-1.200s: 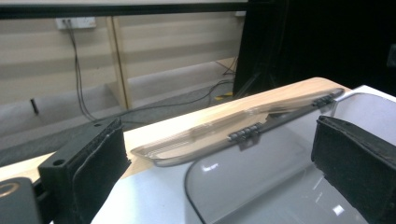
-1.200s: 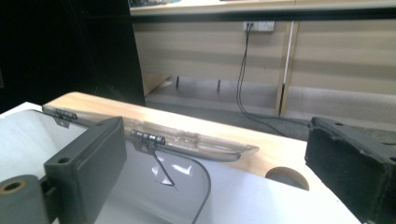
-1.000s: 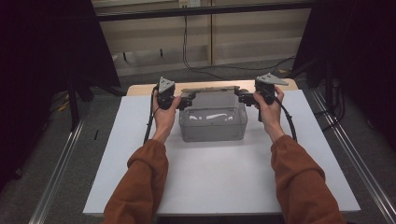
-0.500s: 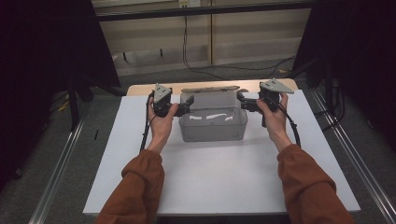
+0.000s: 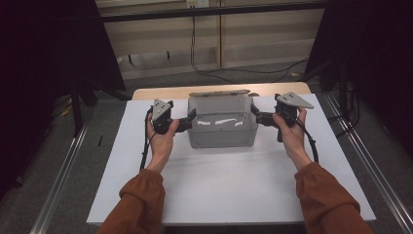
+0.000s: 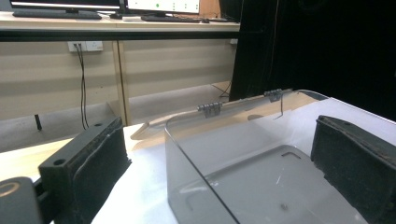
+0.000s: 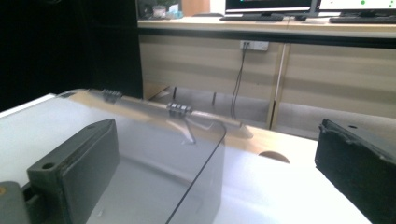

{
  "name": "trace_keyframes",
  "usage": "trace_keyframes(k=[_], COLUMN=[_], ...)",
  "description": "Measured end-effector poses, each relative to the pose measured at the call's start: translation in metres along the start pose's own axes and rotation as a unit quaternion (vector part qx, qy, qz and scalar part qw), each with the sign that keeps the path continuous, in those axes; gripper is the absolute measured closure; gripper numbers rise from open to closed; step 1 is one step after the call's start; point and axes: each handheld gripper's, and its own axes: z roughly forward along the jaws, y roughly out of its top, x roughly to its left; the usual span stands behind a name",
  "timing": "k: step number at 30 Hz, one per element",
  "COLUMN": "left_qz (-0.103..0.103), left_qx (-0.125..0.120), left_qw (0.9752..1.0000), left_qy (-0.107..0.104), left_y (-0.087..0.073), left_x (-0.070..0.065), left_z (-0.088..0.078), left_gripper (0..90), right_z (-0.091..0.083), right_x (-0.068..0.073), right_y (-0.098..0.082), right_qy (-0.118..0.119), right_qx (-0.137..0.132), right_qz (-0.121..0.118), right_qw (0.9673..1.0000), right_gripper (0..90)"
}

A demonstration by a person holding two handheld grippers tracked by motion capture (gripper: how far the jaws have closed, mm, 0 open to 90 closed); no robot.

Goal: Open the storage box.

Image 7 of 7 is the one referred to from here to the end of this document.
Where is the wooden table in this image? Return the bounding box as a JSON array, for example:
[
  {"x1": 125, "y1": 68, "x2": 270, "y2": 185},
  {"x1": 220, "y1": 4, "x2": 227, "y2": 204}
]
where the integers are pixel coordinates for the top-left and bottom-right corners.
[{"x1": 222, "y1": 123, "x2": 319, "y2": 165}]

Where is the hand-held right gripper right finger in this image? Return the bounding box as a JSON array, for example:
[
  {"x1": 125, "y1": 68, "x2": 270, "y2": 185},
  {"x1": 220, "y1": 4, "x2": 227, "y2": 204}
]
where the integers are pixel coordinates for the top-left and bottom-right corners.
[{"x1": 314, "y1": 118, "x2": 396, "y2": 224}]

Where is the brown wooden board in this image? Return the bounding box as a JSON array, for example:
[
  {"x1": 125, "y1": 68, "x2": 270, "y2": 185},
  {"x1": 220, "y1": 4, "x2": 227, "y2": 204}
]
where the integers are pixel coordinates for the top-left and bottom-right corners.
[{"x1": 181, "y1": 0, "x2": 211, "y2": 17}]

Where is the black power cable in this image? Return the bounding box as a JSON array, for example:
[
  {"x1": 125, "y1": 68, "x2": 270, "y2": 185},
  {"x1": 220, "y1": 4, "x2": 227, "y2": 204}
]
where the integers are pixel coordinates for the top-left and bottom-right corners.
[
  {"x1": 229, "y1": 41, "x2": 248, "y2": 120},
  {"x1": 232, "y1": 41, "x2": 251, "y2": 121}
]

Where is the white wall socket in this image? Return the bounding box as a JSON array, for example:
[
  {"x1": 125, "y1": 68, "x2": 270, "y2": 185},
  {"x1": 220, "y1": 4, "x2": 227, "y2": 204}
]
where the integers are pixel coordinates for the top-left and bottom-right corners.
[{"x1": 239, "y1": 39, "x2": 270, "y2": 52}]

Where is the pale blue desk item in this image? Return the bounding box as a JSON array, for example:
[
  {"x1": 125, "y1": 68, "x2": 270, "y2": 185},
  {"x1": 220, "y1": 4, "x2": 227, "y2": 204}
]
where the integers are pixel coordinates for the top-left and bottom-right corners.
[{"x1": 166, "y1": 3, "x2": 184, "y2": 20}]

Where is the small glass jar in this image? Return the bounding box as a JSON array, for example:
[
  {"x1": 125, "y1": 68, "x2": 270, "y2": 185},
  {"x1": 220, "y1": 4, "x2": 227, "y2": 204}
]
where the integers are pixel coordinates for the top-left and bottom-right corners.
[{"x1": 151, "y1": 5, "x2": 167, "y2": 19}]

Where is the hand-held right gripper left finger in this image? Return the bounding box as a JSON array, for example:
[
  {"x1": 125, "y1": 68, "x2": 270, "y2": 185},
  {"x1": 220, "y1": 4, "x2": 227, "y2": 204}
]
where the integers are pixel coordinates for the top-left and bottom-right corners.
[{"x1": 25, "y1": 118, "x2": 121, "y2": 224}]

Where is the computer monitor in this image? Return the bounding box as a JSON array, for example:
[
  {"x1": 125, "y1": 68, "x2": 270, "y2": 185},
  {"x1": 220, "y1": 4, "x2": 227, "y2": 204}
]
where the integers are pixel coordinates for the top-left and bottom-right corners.
[
  {"x1": 224, "y1": 0, "x2": 314, "y2": 15},
  {"x1": 317, "y1": 0, "x2": 396, "y2": 14}
]

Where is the black keyboard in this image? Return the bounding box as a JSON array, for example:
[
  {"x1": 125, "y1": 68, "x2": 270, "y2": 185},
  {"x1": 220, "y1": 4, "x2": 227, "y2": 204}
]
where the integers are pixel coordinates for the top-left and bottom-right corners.
[
  {"x1": 219, "y1": 13, "x2": 286, "y2": 23},
  {"x1": 328, "y1": 15, "x2": 396, "y2": 25}
]

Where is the black curtain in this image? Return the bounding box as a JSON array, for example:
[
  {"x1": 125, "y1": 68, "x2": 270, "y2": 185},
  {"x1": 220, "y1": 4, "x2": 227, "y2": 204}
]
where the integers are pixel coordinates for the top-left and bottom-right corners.
[{"x1": 0, "y1": 0, "x2": 145, "y2": 114}]

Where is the long wooden desk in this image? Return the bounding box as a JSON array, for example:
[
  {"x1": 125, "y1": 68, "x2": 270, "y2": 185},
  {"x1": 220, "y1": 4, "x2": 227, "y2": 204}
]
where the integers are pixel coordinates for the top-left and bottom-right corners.
[{"x1": 137, "y1": 16, "x2": 396, "y2": 142}]

